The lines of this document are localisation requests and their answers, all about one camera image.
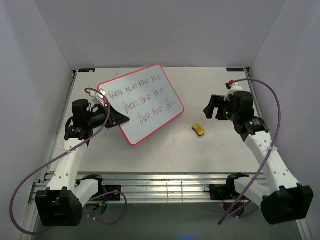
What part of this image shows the right blue table label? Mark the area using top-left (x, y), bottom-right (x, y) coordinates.
top-left (226, 67), bottom-right (244, 72)

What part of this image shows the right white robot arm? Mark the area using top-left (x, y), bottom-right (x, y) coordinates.
top-left (203, 90), bottom-right (314, 225)

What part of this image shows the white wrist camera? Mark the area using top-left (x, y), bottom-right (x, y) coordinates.
top-left (224, 80), bottom-right (243, 101)
top-left (88, 90), bottom-right (107, 107)

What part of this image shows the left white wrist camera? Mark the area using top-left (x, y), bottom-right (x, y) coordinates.
top-left (88, 90), bottom-right (107, 107)

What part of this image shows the aluminium rail frame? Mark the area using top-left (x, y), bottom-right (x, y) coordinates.
top-left (28, 172), bottom-right (301, 205)

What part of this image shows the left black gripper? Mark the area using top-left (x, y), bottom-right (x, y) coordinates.
top-left (86, 102), bottom-right (130, 129)

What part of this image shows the yellow whiteboard eraser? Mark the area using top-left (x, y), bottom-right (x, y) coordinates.
top-left (191, 123), bottom-right (205, 137)

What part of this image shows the pink framed whiteboard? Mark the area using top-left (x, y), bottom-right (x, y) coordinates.
top-left (97, 64), bottom-right (185, 146)

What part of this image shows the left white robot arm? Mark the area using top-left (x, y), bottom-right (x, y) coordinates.
top-left (35, 99), bottom-right (130, 227)

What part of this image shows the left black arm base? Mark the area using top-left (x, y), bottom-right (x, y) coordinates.
top-left (89, 185), bottom-right (122, 202)

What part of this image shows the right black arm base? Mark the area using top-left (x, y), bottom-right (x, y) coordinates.
top-left (203, 184), bottom-right (240, 201)

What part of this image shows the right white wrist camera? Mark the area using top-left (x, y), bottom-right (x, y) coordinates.
top-left (224, 80), bottom-right (243, 101)

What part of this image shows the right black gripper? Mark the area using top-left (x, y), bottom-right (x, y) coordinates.
top-left (203, 95), bottom-right (239, 123)

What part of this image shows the purple cable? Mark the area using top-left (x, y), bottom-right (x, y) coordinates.
top-left (217, 78), bottom-right (281, 225)
top-left (9, 87), bottom-right (128, 236)

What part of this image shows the blue table label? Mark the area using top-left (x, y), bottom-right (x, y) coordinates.
top-left (226, 67), bottom-right (244, 72)
top-left (78, 68), bottom-right (96, 73)

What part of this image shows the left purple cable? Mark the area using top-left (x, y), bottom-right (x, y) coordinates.
top-left (9, 87), bottom-right (128, 236)

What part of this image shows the left blue table label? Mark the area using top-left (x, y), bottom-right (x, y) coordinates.
top-left (78, 68), bottom-right (96, 73)

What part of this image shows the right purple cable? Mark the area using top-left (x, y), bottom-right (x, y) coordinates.
top-left (217, 78), bottom-right (281, 225)

